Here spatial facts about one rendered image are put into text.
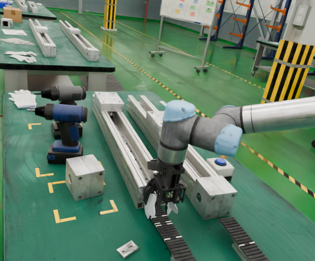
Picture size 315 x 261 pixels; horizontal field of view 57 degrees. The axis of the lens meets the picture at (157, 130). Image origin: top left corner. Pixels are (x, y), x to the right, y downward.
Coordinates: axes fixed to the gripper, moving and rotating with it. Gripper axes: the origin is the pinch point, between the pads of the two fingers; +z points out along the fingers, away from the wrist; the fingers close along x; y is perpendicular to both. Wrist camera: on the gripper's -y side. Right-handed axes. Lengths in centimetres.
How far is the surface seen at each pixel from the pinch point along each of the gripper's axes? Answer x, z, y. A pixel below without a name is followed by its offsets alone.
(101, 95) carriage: -3, -11, -73
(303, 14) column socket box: 266, -62, -223
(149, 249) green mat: -6.1, 2.0, 11.1
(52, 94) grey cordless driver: -26, -18, -53
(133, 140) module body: 2.3, -5.6, -34.6
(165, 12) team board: 247, -25, -598
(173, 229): 1.4, -0.6, 8.3
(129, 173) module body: -4.9, -4.3, -14.7
